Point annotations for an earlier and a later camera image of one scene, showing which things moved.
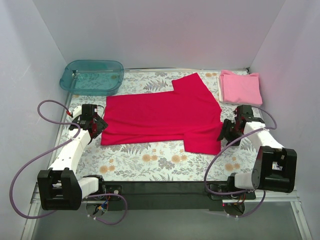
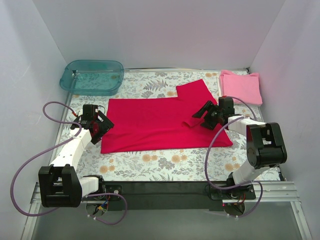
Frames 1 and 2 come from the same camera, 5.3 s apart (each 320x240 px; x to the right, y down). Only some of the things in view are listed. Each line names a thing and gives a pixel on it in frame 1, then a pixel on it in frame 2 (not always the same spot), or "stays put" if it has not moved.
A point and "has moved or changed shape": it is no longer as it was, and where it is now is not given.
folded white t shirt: (219, 90) stays put
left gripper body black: (94, 122) stays put
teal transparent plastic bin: (92, 77) stays put
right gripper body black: (230, 128) to (210, 115)
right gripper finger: (227, 123) to (200, 112)
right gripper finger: (231, 138) to (208, 124)
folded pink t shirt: (241, 88) stays put
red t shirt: (189, 113) has moved or changed shape
